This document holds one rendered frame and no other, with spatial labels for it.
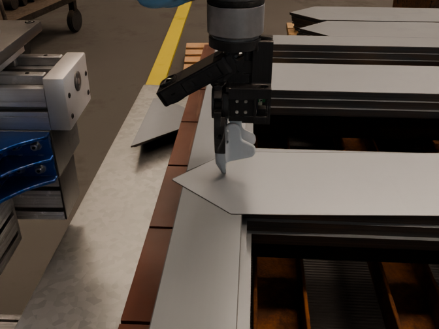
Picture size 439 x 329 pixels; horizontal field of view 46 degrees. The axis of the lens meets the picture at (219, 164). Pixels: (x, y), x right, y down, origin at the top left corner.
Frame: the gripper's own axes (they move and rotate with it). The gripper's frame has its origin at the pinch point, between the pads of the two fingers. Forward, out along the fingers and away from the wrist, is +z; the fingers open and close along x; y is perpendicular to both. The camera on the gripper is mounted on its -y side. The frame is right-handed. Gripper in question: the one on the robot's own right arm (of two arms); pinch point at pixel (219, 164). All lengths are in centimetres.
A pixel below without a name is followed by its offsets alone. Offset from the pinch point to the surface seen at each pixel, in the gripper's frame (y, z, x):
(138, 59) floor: -83, 88, 315
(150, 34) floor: -86, 89, 382
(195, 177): -3.5, 1.5, -1.7
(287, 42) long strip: 14, 2, 71
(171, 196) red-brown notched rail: -7.6, 5.6, -0.7
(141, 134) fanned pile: -21.5, 16.3, 41.9
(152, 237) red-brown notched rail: -8.7, 5.6, -11.3
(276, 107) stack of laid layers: 10.0, 5.0, 34.2
